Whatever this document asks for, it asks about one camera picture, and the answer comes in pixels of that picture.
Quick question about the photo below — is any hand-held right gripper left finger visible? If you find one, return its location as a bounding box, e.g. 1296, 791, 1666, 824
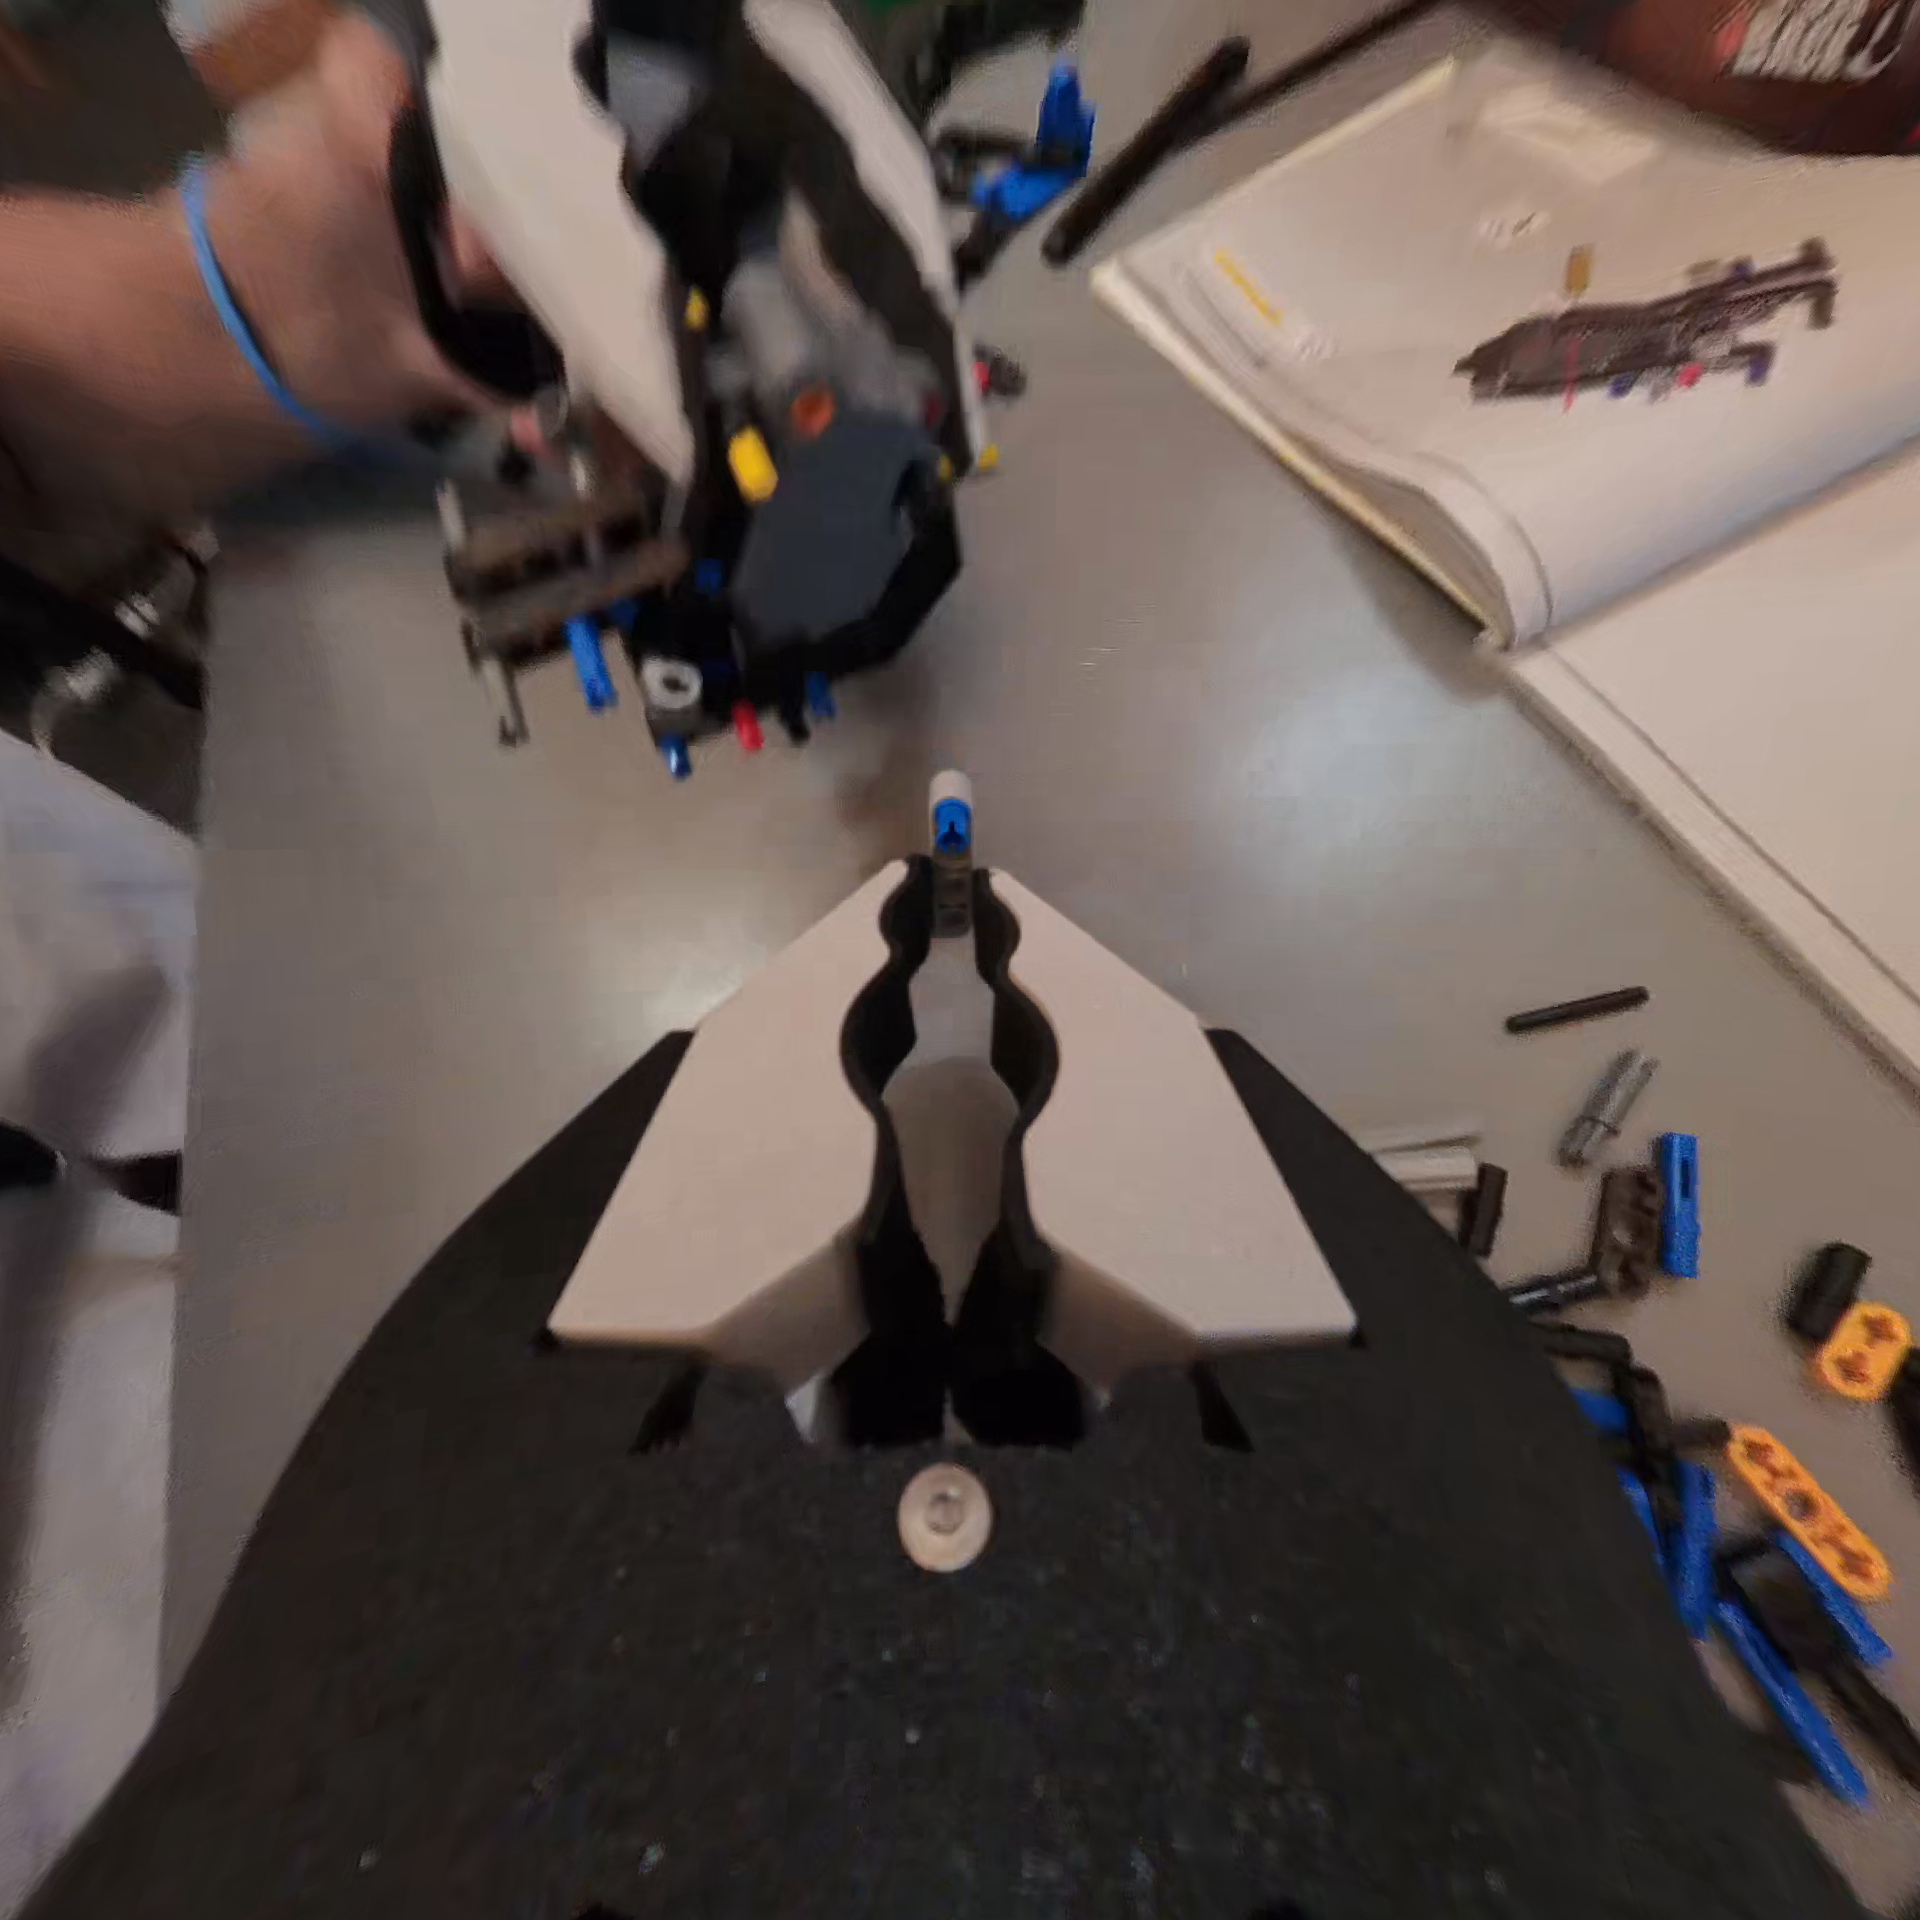
544, 860, 934, 1356

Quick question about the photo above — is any dark grey lego assembly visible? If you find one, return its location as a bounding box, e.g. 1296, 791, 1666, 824
439, 263, 968, 784

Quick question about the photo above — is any blue lego connector piece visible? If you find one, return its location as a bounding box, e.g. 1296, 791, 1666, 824
959, 59, 1098, 231

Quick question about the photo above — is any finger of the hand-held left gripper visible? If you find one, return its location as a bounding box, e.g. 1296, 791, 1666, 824
743, 0, 994, 471
423, 0, 702, 484

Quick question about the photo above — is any person's left forearm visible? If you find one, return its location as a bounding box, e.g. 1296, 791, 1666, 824
0, 150, 353, 607

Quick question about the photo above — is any lego instruction booklet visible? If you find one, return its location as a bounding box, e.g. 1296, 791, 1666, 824
1090, 41, 1920, 648

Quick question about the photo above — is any dark red printed bag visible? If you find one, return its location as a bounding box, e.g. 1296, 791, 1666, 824
1476, 0, 1920, 161

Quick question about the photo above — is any long black lego axle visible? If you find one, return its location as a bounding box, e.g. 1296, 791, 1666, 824
1040, 37, 1256, 270

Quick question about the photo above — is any pile of loose lego pieces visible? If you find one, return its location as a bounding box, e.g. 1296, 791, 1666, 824
1350, 983, 1920, 1813

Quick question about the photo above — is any white paper booklet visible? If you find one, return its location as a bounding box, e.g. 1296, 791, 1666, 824
1505, 447, 1920, 1087

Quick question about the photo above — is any person's left hand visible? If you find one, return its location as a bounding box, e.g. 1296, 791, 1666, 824
188, 0, 600, 459

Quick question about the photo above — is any black strap with metal buckle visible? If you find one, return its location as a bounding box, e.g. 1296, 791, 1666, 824
0, 515, 223, 757

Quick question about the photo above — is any light grey lego piece blue pin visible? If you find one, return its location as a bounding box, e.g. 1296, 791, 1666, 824
926, 767, 980, 942

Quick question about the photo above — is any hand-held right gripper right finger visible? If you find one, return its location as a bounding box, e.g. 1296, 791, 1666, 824
978, 867, 1361, 1384

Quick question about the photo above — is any blue wristband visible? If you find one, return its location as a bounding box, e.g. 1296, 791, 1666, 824
176, 153, 358, 454

